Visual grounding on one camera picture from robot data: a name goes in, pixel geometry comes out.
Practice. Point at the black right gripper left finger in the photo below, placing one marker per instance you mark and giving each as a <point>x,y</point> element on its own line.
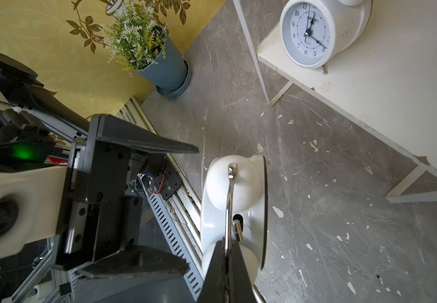
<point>215,283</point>

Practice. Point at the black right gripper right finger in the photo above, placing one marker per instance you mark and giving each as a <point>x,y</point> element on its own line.
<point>242,271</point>

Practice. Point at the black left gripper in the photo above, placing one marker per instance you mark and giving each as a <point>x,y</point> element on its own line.
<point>99,216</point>

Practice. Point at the white twin-bell alarm clock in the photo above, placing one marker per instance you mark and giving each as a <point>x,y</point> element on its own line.
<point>313,31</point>

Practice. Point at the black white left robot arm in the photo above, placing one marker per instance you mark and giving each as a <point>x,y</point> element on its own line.
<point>37,131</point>

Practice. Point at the white two-tier shelf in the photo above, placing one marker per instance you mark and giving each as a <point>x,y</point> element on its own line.
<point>385,82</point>

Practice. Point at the potted green plant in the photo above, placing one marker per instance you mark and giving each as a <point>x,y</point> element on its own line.
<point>140,45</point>

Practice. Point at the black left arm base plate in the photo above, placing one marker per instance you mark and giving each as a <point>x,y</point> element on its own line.
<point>166,183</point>

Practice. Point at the aluminium slotted base rail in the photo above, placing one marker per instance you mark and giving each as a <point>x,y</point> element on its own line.
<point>177,210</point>

